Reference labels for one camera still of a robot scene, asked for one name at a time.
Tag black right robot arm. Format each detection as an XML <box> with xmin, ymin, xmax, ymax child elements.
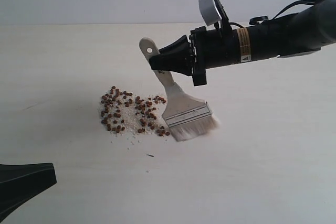
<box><xmin>149</xmin><ymin>0</ymin><xmax>335</xmax><ymax>86</ymax></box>

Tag white paint brush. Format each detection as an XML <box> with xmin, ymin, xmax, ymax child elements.
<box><xmin>139</xmin><ymin>37</ymin><xmax>221</xmax><ymax>143</ymax></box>

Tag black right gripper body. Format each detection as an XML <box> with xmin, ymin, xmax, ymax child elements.
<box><xmin>190</xmin><ymin>26</ymin><xmax>240</xmax><ymax>86</ymax></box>

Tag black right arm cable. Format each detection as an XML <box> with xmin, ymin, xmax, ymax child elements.
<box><xmin>248</xmin><ymin>0</ymin><xmax>331</xmax><ymax>25</ymax></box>

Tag brown pellets on pile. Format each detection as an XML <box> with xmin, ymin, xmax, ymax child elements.
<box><xmin>100</xmin><ymin>86</ymin><xmax>171</xmax><ymax>137</ymax></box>

